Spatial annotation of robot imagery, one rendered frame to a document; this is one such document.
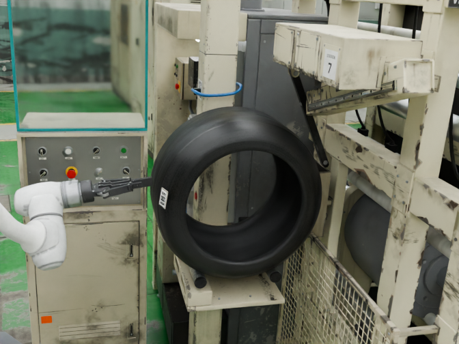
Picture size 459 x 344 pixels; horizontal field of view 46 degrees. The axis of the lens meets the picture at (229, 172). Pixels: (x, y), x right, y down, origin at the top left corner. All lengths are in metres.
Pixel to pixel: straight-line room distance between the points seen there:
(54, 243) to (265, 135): 0.75
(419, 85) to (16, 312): 2.71
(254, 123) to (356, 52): 0.42
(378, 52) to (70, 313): 1.90
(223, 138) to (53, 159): 1.00
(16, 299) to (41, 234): 1.94
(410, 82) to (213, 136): 0.62
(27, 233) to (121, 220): 0.89
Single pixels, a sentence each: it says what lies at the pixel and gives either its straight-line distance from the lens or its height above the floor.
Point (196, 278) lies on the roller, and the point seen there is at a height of 0.92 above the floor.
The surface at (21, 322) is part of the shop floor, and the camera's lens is 3.44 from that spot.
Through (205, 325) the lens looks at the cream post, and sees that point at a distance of 2.50.
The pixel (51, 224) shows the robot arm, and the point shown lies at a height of 1.16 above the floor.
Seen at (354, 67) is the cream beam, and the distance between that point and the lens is 1.57.
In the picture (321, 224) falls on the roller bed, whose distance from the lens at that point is 2.34.
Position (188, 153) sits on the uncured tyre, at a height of 1.38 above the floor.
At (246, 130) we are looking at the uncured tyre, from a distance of 1.75.
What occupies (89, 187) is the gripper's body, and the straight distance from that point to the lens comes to 1.82.
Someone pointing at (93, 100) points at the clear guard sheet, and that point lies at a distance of 2.40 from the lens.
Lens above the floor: 1.89
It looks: 19 degrees down
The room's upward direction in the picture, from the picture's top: 3 degrees clockwise
